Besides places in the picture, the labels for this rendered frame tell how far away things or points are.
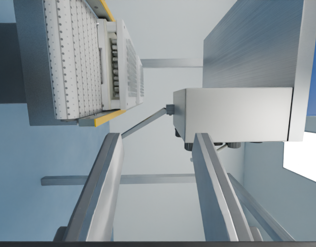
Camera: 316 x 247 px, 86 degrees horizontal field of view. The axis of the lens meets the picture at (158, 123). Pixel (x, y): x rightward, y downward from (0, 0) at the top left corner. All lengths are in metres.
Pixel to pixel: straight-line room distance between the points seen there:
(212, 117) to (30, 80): 0.37
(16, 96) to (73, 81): 0.23
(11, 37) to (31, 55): 0.17
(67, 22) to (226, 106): 0.33
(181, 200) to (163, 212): 0.50
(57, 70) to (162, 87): 3.28
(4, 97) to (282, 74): 0.66
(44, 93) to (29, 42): 0.10
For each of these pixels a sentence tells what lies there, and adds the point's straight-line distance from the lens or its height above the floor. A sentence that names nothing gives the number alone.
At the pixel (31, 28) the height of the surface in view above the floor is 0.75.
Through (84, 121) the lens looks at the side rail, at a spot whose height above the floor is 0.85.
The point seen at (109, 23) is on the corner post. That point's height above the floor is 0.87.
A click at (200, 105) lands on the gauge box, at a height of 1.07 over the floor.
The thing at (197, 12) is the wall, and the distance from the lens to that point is 4.16.
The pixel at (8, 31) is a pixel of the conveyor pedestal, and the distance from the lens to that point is 0.60.
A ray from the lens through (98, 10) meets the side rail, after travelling 0.52.
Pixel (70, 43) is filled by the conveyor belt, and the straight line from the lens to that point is 0.39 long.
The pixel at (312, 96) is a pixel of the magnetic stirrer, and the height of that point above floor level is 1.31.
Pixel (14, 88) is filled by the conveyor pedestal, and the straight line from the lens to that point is 0.58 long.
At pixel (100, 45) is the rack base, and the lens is 0.53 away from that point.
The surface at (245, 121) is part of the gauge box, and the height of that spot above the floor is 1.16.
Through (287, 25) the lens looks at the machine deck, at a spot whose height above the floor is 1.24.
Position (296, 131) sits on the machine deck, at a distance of 0.42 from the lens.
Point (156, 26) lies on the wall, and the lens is 3.95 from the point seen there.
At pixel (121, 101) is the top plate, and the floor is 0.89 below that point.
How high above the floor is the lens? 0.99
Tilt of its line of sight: 1 degrees up
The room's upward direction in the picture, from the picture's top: 89 degrees clockwise
